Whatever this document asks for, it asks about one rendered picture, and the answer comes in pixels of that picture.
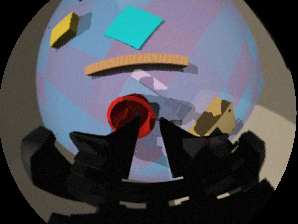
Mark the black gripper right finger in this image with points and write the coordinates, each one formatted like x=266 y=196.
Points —
x=183 y=147

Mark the red cup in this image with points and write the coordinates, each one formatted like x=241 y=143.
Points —
x=121 y=112

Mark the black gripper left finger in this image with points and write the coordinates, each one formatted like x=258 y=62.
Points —
x=118 y=146

